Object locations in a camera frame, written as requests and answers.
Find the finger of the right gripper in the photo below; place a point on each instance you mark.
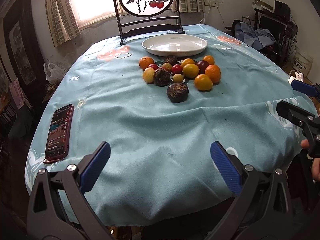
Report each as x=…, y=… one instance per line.
x=308, y=122
x=310, y=90

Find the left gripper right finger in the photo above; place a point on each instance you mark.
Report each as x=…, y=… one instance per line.
x=262, y=206

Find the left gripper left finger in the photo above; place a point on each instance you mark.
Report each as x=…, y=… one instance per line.
x=58, y=208

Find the orange mandarin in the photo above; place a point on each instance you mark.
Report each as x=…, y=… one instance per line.
x=145, y=61
x=214, y=72

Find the yellow orange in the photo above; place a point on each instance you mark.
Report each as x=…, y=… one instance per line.
x=190, y=71

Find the dark passion fruit front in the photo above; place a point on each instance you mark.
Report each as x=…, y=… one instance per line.
x=177, y=92

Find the dark passion fruit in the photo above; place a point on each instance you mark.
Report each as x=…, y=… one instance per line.
x=171, y=59
x=177, y=92
x=161, y=77

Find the yellow peach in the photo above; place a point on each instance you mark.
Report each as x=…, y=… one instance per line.
x=148, y=75

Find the person's right hand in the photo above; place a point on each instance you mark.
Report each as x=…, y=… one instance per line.
x=315, y=165

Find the white bucket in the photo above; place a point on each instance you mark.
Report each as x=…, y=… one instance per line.
x=302, y=62

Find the blue clothes pile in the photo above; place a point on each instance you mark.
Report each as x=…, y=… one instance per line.
x=257, y=39

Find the black metal rack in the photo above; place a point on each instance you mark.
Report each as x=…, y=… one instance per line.
x=276, y=19

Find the red smartphone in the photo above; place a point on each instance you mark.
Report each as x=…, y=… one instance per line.
x=57, y=145

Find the small orange back right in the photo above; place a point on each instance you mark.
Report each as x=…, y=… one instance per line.
x=209, y=58

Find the small yellow-green fruit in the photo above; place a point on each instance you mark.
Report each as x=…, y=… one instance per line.
x=177, y=78

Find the red cherry tomato centre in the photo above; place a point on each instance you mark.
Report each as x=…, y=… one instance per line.
x=177, y=69

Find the red cherry tomato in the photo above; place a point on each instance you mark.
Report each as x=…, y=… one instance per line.
x=154, y=66
x=177, y=69

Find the light blue tablecloth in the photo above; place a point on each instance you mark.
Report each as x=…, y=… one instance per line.
x=160, y=165

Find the dark passion fruit back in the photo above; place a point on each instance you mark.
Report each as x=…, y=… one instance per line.
x=171, y=59

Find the small yellow-red fruit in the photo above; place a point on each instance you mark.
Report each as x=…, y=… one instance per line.
x=167, y=66

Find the white plastic bag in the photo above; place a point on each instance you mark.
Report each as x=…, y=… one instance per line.
x=53, y=72

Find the white round plate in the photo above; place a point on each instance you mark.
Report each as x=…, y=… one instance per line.
x=178, y=45

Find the dark passion fruit middle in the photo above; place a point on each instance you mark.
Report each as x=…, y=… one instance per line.
x=161, y=77

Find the red cherry tomato left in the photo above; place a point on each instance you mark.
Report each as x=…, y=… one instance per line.
x=154, y=66

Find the left checked curtain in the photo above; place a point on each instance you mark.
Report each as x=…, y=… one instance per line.
x=61, y=20

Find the dark framed wall picture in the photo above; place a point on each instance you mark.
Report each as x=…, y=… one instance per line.
x=23, y=48

